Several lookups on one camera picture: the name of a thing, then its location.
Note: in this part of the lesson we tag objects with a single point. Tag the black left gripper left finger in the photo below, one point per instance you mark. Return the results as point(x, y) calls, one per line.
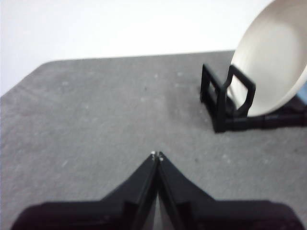
point(115, 210)

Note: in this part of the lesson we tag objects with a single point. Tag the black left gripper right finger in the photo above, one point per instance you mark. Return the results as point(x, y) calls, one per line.
point(204, 213)

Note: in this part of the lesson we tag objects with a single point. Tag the cream yellow round plate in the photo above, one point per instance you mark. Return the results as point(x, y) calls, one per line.
point(271, 52)

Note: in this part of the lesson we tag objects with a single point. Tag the black plate rack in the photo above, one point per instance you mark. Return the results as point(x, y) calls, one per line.
point(219, 112)

